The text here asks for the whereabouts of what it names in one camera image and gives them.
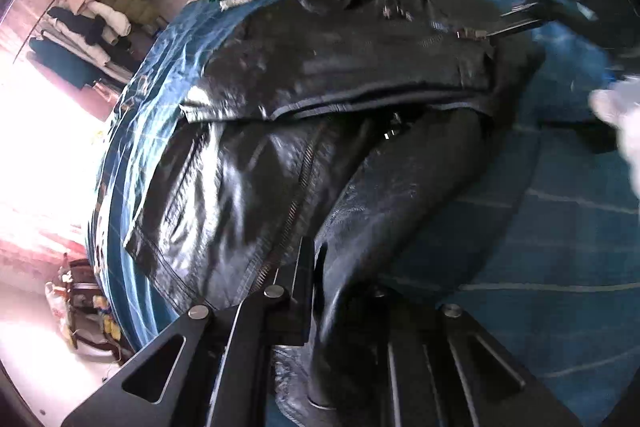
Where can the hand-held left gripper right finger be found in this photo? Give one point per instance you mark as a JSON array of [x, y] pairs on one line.
[[425, 357]]

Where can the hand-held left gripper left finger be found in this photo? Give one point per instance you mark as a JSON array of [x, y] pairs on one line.
[[294, 299]]

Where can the black leather jacket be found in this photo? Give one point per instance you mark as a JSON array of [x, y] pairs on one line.
[[310, 132]]

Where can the pile of clothes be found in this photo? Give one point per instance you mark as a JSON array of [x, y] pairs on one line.
[[95, 22]]

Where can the person's right hand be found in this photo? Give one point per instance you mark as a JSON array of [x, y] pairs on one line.
[[617, 127]]

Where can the blue plaid bed sheet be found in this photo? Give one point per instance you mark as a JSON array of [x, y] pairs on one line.
[[525, 232]]

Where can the cluttered small table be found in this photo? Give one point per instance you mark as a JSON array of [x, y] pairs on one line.
[[85, 302]]

